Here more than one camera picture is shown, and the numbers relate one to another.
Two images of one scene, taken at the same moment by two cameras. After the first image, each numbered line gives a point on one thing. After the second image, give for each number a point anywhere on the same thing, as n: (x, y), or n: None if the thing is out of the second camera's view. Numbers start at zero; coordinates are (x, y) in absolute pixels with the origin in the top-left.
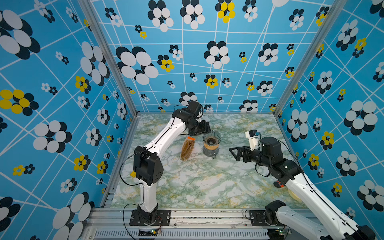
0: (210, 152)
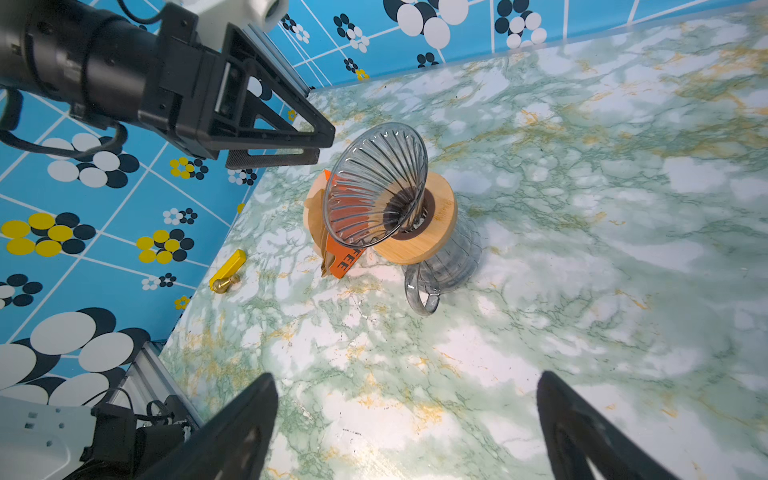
0: (425, 282)
